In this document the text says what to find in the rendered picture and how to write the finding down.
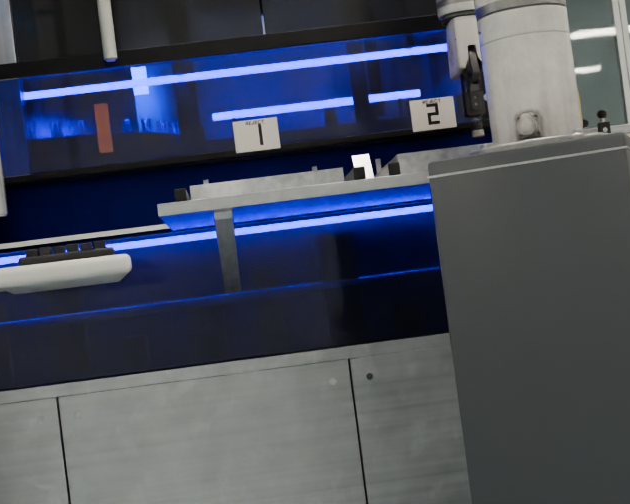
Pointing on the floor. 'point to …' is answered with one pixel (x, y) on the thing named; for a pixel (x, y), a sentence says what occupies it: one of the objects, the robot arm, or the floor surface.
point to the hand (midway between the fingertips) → (473, 104)
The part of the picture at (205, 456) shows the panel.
